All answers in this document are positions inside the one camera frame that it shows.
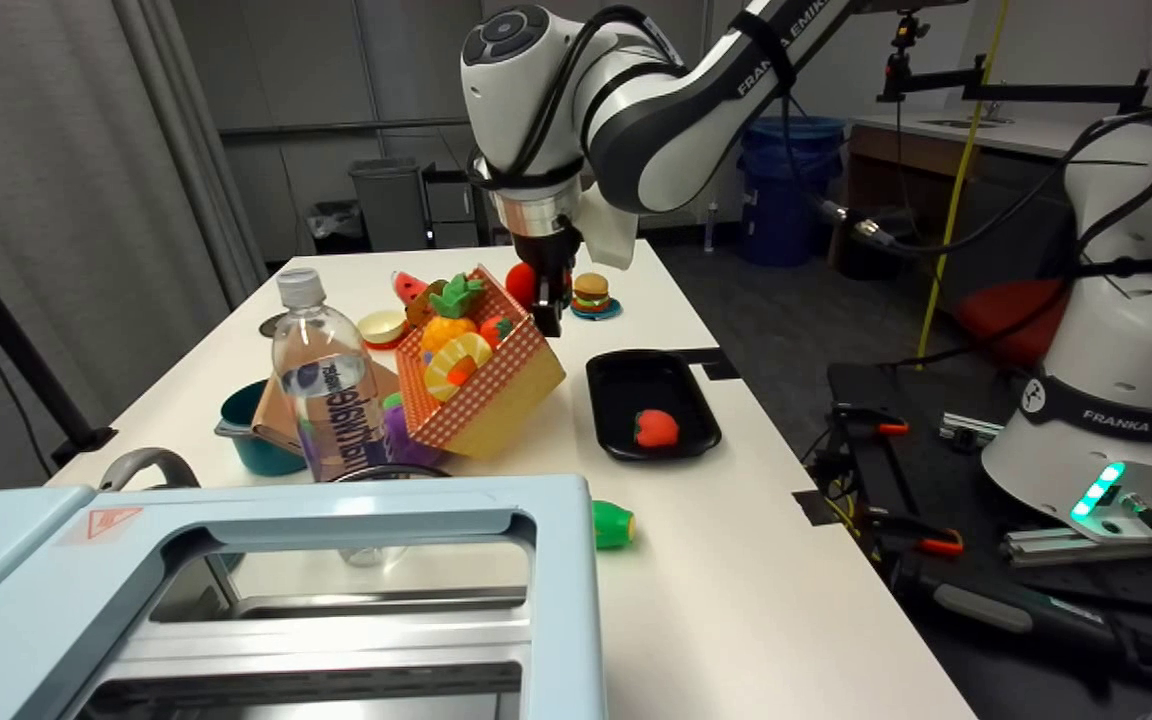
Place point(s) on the purple plush eggplant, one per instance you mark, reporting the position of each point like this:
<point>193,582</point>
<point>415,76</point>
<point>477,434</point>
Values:
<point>404,448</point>

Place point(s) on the black camera tripod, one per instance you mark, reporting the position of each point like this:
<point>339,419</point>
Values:
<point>2,333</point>

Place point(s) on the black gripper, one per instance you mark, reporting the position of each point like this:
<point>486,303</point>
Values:
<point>554,260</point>

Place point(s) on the green plush toy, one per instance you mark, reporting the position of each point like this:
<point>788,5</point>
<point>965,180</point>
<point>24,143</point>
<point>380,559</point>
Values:
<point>456,298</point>

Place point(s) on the teal bowl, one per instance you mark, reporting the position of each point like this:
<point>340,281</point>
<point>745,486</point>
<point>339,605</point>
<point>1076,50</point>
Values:
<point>236,425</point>

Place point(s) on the orange checkered cardboard basket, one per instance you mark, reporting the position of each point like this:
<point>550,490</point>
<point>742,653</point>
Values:
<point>504,392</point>

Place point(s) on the blue trash bin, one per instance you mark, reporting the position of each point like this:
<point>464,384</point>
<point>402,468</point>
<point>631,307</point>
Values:
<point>784,170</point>

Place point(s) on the black table clamp bracket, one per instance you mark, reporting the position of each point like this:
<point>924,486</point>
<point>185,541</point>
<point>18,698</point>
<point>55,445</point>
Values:
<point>715,362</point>

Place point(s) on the red tomato plush toy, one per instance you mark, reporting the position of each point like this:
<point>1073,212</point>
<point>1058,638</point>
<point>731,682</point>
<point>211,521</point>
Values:
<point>522,284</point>

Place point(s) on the cream round plush toy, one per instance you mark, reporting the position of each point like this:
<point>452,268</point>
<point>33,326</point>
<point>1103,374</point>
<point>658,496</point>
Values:
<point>380,329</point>

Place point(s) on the toy hamburger on blue plate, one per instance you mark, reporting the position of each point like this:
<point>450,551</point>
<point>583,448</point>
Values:
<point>594,298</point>

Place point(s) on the clear plastic water bottle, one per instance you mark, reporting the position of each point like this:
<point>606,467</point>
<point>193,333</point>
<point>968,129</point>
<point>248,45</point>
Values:
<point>321,365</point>

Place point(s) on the small green toy block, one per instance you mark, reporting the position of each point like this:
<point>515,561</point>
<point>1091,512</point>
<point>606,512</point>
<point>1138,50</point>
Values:
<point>610,526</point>

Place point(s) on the small orange-red plush fruit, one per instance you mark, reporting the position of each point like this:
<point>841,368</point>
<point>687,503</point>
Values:
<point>658,431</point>

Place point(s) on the watermelon slice plush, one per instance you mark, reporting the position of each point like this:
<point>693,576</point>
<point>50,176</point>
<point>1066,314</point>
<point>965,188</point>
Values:
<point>410,289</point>

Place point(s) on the light blue metal frame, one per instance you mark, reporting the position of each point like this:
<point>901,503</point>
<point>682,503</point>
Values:
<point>402,599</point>

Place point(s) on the orange plush fruit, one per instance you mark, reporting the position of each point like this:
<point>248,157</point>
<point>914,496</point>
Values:
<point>442,329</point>

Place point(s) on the yellow orange slice plush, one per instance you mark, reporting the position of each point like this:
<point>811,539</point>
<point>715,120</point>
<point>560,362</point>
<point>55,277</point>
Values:
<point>452,365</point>

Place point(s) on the black plastic tray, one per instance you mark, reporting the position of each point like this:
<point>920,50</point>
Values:
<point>631,381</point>

